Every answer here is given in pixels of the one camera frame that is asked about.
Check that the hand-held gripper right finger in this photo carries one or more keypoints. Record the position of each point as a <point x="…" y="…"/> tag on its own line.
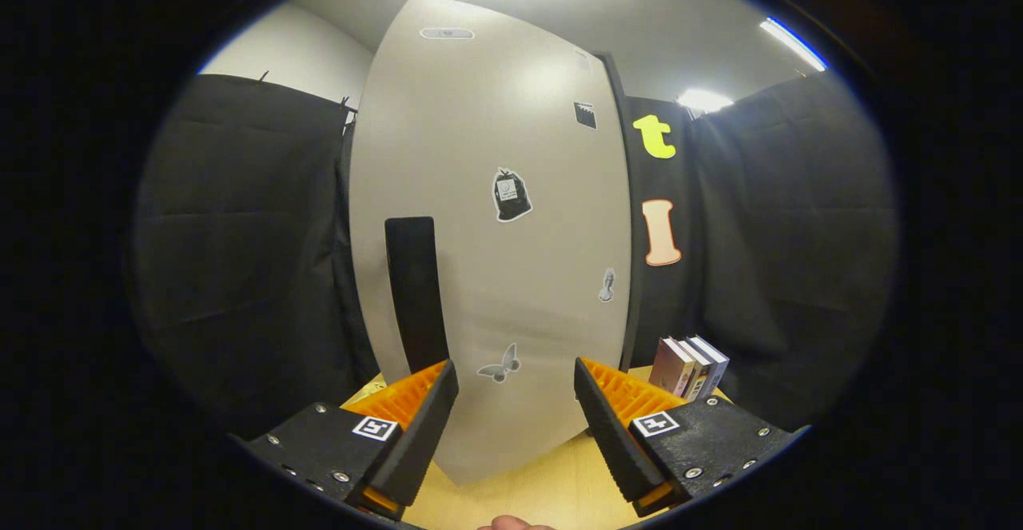
<point x="611" y="434"/>

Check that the long ceiling light strip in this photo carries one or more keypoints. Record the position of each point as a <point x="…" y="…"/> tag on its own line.
<point x="793" y="44"/>

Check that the black backdrop cloth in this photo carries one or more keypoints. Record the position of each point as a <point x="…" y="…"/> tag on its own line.
<point x="240" y="258"/>

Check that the small ceiling light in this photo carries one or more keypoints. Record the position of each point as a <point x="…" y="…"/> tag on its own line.
<point x="705" y="100"/>

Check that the purple cover book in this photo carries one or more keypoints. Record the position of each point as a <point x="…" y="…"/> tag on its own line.
<point x="670" y="366"/>

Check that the brown cover book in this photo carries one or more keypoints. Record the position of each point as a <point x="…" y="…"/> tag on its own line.
<point x="699" y="374"/>

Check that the beige cabinet door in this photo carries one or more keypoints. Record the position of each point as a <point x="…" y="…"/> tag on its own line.
<point x="519" y="290"/>

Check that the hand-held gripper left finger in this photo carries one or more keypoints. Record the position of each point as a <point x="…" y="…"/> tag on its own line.
<point x="419" y="434"/>

